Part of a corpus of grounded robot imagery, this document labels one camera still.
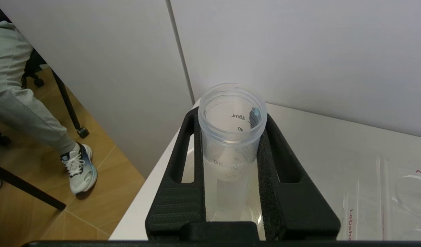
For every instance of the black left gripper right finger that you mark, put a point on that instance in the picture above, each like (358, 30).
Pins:
(296, 206)

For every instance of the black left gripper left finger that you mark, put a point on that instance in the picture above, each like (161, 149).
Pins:
(176, 199)

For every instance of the test tube with blue pigment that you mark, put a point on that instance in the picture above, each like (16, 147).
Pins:
(231, 144)

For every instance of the clear acrylic test tube rack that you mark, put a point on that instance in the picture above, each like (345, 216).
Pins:
(385, 202)

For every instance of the blue white paper cup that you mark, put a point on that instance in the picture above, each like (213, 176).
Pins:
(253, 206)

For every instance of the black wheeled stand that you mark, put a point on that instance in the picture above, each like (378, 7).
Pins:
(68, 106)

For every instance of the black metal bar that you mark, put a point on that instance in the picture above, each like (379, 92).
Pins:
(25, 187)

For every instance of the grey fabric object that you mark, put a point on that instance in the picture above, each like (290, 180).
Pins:
(15, 92)

